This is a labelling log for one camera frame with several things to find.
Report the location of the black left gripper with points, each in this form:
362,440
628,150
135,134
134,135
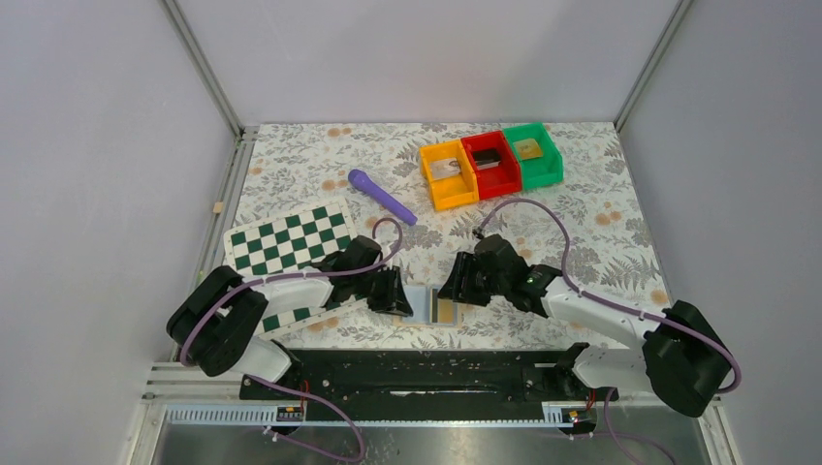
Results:
383,288

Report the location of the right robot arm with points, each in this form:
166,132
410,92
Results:
675,354

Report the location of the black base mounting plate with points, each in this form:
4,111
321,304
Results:
478,380

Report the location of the purple toy microphone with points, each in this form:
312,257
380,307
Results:
362,182

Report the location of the green plastic bin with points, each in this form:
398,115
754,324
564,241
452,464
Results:
540,161

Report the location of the floral patterned table mat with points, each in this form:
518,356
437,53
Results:
591,220

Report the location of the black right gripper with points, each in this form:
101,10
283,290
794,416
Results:
471,280

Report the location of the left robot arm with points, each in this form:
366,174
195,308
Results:
216,325

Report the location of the gold striped credit card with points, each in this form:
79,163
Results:
528,149

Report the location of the green white chessboard mat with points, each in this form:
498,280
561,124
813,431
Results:
288,242

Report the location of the silver card in yellow bin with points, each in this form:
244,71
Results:
444,168

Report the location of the yellow plastic bin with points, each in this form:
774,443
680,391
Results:
451,192

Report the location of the black card in red bin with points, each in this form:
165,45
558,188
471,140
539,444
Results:
486,159

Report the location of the white slotted cable duct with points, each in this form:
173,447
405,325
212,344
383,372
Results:
542,414

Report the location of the red plastic bin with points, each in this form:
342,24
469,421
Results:
496,169

